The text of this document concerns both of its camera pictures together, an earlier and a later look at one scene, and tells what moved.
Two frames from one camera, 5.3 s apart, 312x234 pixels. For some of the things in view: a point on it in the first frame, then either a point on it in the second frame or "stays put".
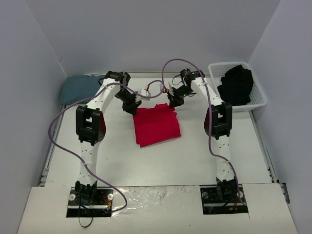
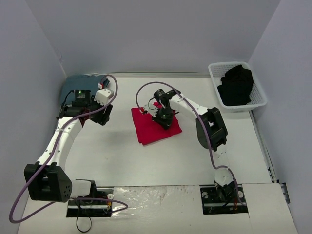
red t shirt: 155,124 stays put
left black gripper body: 130,106 → 103,115
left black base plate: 99,205 stays put
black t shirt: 235,88 stays put
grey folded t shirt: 79,88 stays put
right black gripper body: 175,99 → 162,119
